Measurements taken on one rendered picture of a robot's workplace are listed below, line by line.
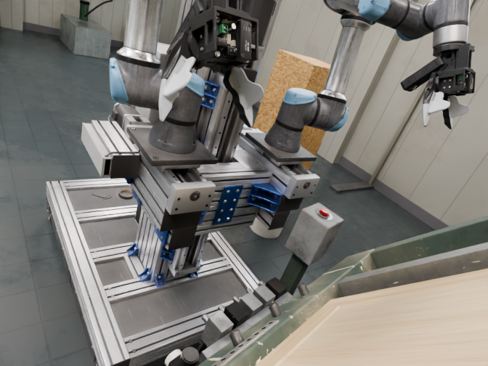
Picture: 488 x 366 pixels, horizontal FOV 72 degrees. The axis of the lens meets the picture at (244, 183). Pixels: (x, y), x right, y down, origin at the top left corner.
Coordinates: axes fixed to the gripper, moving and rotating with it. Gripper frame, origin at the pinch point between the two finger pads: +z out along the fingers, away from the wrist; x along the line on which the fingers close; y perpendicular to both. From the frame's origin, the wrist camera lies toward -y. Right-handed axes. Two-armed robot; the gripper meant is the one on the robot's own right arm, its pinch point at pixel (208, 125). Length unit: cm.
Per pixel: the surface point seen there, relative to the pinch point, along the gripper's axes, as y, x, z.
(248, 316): -28, 31, 51
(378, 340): 15.9, 22.4, 34.1
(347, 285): -9, 50, 40
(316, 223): -31, 64, 29
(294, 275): -43, 67, 52
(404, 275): 6, 52, 33
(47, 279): -148, -3, 71
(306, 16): -303, 365, -190
